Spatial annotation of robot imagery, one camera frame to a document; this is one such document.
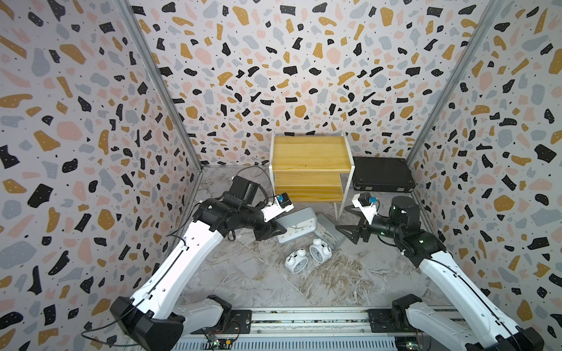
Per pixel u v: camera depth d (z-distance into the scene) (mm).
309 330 731
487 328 398
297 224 700
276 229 605
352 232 630
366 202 600
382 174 1223
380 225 627
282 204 583
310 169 762
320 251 823
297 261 798
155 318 369
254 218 577
